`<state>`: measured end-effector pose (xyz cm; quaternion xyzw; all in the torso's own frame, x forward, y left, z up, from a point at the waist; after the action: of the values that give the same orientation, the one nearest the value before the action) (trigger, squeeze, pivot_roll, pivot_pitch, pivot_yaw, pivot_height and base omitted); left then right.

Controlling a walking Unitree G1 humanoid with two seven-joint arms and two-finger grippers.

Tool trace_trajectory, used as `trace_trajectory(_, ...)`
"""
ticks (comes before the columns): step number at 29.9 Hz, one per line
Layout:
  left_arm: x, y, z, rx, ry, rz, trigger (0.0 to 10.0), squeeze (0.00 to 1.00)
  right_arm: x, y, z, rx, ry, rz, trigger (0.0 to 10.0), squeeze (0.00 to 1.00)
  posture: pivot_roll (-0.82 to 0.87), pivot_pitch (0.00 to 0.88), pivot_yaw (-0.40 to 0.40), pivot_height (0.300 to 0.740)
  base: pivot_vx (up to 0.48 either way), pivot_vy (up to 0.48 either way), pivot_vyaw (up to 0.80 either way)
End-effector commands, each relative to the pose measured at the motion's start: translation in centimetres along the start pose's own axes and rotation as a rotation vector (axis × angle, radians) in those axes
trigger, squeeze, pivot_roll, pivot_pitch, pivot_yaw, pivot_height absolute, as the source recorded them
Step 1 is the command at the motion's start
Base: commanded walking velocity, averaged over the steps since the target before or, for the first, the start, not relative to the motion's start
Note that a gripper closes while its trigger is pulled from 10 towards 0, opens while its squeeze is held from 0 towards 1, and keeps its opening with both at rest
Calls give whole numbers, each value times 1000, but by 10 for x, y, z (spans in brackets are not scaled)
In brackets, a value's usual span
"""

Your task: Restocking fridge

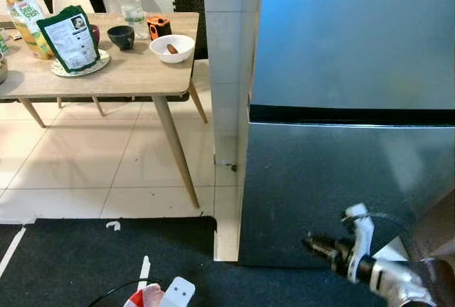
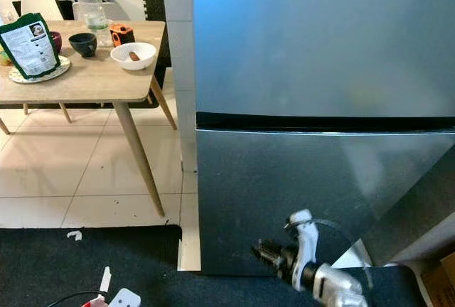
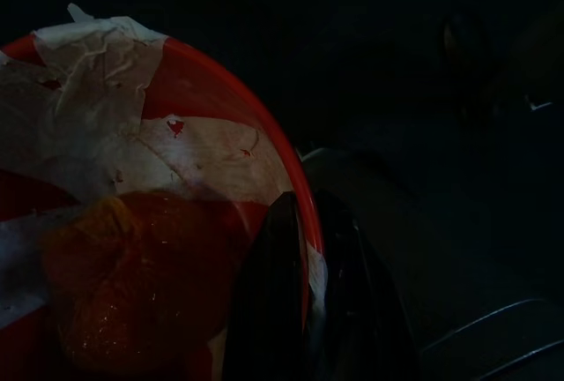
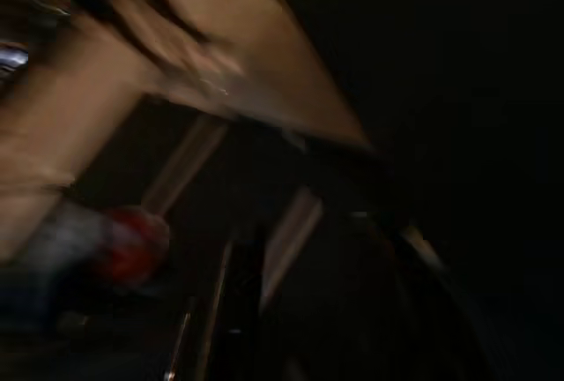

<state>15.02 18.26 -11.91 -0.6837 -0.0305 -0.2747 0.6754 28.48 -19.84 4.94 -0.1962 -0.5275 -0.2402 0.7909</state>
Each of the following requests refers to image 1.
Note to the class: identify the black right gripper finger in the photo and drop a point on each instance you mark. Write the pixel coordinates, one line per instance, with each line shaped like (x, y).
(316, 239)
(320, 251)

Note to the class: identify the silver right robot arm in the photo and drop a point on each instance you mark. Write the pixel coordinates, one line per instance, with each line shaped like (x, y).
(398, 286)

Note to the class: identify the silver two-door fridge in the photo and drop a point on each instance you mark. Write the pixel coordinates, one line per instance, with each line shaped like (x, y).
(320, 179)

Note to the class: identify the white floor tape strip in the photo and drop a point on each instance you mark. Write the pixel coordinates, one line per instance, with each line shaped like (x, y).
(11, 251)
(144, 273)

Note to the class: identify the small white tape piece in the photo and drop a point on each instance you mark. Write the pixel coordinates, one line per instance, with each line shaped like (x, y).
(114, 225)

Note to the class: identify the white ceramic bowl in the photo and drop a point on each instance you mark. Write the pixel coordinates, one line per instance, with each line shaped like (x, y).
(183, 51)

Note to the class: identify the brown sweet potato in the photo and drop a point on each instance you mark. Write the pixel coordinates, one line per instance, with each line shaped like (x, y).
(172, 48)

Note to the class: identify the black floor mat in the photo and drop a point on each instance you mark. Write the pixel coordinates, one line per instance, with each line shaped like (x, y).
(71, 264)

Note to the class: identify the light wooden table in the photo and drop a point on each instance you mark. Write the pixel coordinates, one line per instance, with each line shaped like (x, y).
(128, 72)

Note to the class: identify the orange black gadget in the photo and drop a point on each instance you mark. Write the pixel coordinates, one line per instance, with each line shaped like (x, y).
(159, 27)

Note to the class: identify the lemon patterned plate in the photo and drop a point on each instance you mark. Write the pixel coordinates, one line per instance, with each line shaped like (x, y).
(104, 60)

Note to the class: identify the dark green cup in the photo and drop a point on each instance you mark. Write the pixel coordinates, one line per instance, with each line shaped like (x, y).
(121, 39)

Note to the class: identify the grey chair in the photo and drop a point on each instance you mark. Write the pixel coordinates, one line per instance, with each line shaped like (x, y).
(153, 3)

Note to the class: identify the large clear green-cap bottle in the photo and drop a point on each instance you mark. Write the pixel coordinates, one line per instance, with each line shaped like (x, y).
(131, 15)

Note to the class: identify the maroon cup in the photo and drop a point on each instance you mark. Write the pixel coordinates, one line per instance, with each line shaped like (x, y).
(94, 35)

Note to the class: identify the green white snack pouch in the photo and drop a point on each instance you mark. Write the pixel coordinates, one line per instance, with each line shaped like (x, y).
(71, 40)

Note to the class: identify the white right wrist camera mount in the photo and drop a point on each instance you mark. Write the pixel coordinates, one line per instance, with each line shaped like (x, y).
(362, 239)

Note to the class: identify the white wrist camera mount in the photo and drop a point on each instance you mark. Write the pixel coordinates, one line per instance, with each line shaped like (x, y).
(362, 239)
(178, 294)

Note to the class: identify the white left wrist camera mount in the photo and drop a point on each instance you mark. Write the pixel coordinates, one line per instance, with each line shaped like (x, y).
(178, 294)

